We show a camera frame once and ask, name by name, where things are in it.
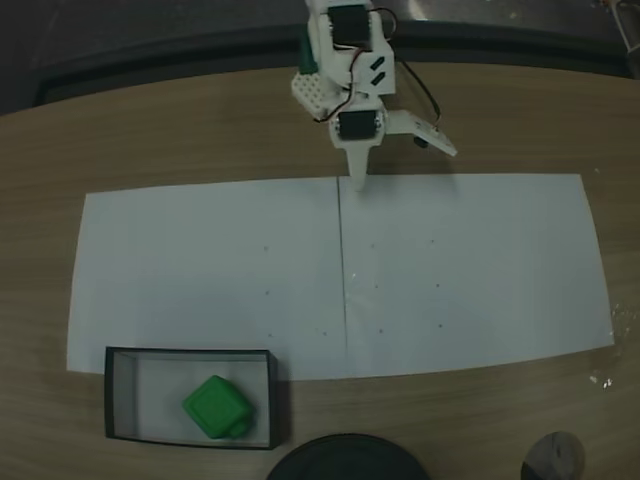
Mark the green clamp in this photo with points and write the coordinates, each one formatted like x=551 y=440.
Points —
x=307 y=55

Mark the black box with white inside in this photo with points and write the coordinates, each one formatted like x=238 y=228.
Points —
x=150 y=390

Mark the white perforated base plate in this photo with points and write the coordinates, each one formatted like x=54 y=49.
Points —
x=310 y=95

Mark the green cube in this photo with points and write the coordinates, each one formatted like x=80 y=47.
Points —
x=215 y=405

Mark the white paper sheet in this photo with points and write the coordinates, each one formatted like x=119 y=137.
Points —
x=175 y=280
x=475 y=275

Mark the white paper scrap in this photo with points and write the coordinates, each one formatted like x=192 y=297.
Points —
x=607 y=384

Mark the grey round disc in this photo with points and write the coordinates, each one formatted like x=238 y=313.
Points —
x=552 y=457

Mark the black round object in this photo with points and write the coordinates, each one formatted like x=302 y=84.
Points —
x=345 y=460

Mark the white metal stand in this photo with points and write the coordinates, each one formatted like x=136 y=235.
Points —
x=627 y=30

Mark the white bracket with black camera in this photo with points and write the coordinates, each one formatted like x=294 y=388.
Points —
x=425 y=132

